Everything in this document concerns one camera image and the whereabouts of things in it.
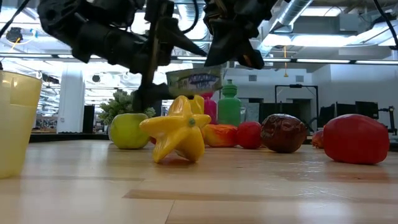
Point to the dark maroon toy fruit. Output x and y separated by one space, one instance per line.
283 133

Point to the silver spiral ventilation duct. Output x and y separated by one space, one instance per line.
295 11

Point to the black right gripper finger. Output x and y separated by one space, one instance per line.
252 53
222 49

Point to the yellow plastic bottle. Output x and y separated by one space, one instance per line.
199 104

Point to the black monitor stand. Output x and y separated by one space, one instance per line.
391 118

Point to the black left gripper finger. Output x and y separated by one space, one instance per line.
149 98
174 34

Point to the white pillar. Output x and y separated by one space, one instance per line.
71 102

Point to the green toy apple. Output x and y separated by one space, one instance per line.
129 132

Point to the tiny red toy fruit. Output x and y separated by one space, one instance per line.
317 139

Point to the small red toy apple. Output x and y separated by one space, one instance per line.
250 135

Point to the black computer monitor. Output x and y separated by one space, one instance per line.
328 115
367 109
345 109

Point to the tall black gantry frame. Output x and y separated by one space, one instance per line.
295 86

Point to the black label food can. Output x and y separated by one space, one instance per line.
194 81

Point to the green artificial plant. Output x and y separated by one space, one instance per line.
116 105

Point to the yellow toy starfruit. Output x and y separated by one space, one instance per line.
177 133

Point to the pink plastic bottle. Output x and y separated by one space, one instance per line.
211 109

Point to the green plastic bottle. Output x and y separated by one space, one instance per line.
229 109

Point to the long ceiling light rail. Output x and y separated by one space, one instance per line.
323 61

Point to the orange red toy mango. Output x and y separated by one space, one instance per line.
224 137

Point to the translucent yellow plastic bin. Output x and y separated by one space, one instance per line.
15 130

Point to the black round ceiling device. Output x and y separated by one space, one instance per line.
96 78
14 34

